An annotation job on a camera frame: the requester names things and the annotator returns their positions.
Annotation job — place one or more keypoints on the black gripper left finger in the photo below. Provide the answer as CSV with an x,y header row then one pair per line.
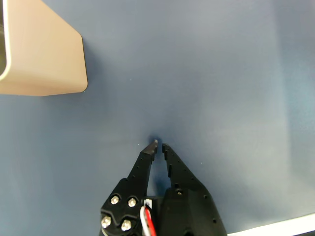
x,y
128,191

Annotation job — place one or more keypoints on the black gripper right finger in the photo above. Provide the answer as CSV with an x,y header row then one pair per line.
x,y
189,204

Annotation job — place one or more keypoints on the beige square metal container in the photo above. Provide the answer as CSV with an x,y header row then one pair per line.
x,y
44,49

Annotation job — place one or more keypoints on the dark blue mat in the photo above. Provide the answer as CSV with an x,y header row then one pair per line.
x,y
197,73

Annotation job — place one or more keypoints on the white metal table frame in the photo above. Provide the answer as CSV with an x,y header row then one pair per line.
x,y
283,227

